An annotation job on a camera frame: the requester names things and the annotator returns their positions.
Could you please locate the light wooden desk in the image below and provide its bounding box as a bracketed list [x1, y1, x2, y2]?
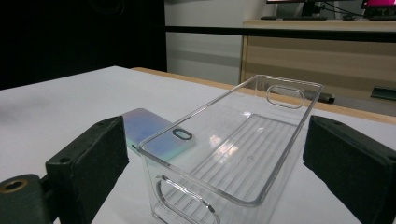
[239, 19, 396, 105]

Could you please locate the wooden table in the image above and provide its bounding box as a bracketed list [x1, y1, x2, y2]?
[131, 66, 396, 126]

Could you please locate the black computer monitor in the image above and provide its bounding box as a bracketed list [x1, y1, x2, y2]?
[265, 0, 332, 18]

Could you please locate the black keyboard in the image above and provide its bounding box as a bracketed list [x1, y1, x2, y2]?
[260, 15, 329, 21]

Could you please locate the white cabinet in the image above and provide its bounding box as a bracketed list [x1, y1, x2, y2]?
[164, 0, 269, 86]

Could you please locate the monitor with pink screen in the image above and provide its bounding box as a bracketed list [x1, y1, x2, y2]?
[361, 0, 396, 17]

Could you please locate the black curtain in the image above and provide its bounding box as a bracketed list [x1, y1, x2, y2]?
[0, 0, 166, 91]

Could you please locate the clear plastic storage container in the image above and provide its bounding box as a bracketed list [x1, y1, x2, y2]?
[136, 74, 325, 224]

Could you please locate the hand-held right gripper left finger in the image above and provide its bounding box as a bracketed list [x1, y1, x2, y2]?
[45, 115, 130, 224]

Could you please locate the black horizontal frame bar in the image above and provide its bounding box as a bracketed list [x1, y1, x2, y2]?
[164, 25, 396, 44]

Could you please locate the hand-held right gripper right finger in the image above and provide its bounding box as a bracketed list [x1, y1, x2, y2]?
[302, 115, 396, 224]

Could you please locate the white table mat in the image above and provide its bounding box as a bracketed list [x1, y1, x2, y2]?
[0, 64, 396, 224]

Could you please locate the dark label on desk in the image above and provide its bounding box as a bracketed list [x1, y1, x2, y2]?
[371, 86, 396, 102]

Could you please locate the dark chair base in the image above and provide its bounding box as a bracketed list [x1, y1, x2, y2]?
[304, 90, 336, 105]

